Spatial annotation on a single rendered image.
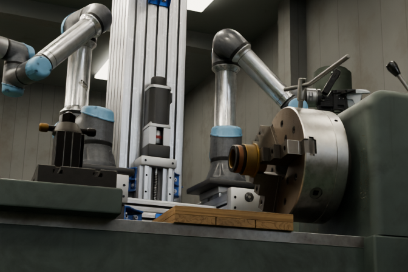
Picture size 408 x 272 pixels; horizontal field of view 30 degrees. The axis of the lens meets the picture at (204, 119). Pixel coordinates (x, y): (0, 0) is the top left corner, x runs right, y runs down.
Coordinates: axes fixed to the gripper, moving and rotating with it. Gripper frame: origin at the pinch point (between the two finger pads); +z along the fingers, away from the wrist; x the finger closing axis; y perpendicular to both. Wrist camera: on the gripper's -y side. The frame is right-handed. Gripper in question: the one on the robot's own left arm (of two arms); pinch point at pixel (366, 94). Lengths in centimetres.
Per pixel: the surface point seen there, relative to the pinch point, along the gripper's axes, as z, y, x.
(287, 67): 41, -156, -590
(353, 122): -26, 28, 96
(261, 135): -49, 31, 86
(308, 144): -39, 36, 103
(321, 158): -36, 39, 103
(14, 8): -298, -229, -624
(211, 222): -64, 57, 116
